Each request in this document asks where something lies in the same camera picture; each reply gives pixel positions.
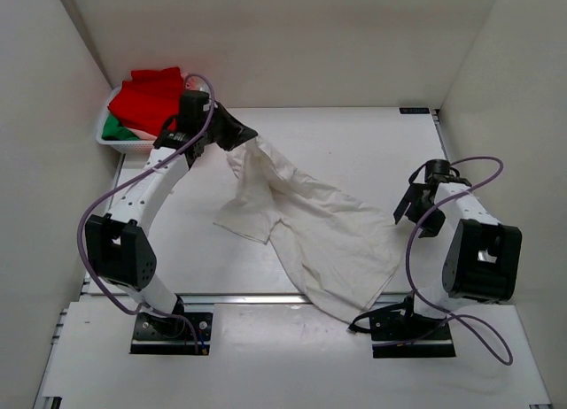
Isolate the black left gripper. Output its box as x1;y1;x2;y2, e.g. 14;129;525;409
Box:
203;99;259;149

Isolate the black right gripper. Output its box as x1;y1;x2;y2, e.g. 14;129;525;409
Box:
394;185;444;237

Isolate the white t shirt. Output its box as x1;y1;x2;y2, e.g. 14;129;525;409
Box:
214;137;408;323

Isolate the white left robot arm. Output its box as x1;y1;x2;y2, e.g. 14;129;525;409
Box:
83;90;258;336

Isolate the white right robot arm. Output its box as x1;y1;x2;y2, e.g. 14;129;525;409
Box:
393;159;523;339

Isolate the pink t shirt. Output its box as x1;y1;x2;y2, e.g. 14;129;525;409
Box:
123;73;209;141

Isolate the red t shirt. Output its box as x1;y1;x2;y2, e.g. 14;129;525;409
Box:
108;66;183;140

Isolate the white plastic laundry basket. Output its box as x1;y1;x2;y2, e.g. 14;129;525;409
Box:
95;86;182;154

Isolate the green t shirt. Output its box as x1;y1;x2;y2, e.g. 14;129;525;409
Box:
101;114;139;141

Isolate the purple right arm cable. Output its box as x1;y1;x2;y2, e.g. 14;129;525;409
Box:
405;156;515;367

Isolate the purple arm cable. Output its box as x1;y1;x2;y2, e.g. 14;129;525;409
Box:
405;156;515;367
76;73;217;353

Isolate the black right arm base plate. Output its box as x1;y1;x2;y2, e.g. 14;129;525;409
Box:
348;294;456;359

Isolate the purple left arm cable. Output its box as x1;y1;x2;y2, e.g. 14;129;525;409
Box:
76;73;217;353

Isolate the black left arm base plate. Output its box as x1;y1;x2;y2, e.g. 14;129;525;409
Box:
129;309;214;356

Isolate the aluminium table rail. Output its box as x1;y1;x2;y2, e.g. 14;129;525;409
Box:
79;160;408;306

